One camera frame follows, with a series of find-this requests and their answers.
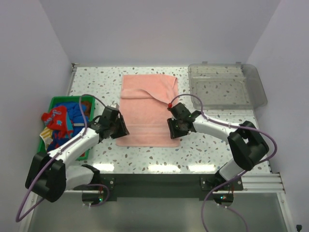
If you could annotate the clear plastic container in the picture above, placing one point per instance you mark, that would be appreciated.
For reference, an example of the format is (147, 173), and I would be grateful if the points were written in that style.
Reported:
(226, 86)

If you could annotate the red patterned towel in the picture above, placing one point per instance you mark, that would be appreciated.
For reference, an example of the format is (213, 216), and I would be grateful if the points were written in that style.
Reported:
(58, 119)

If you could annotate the brown towel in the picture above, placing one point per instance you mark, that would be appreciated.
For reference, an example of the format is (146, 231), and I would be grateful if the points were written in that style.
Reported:
(86, 106)

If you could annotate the yellow striped towel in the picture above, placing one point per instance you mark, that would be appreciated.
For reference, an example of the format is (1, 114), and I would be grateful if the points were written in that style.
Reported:
(46, 136)

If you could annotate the green plastic bin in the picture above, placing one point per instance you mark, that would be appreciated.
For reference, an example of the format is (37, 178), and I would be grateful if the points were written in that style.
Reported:
(61, 137)

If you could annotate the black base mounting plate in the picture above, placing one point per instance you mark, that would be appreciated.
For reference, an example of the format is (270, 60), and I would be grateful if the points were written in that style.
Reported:
(158, 185)

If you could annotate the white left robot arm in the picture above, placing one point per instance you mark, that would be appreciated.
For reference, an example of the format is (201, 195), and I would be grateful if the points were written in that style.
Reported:
(51, 174)

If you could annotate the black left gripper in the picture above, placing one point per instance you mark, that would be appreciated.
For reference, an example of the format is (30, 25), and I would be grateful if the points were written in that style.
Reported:
(123, 131)

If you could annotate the pink towel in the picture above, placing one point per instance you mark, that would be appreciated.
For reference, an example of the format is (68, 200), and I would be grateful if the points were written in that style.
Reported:
(144, 100)

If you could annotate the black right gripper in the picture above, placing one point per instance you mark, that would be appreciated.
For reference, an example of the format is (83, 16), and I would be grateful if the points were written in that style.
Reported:
(174, 133)

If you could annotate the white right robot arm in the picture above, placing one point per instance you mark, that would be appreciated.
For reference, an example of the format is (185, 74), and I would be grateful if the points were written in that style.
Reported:
(246, 144)

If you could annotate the blue towel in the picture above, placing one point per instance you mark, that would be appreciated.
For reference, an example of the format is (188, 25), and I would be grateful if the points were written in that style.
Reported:
(75, 116)

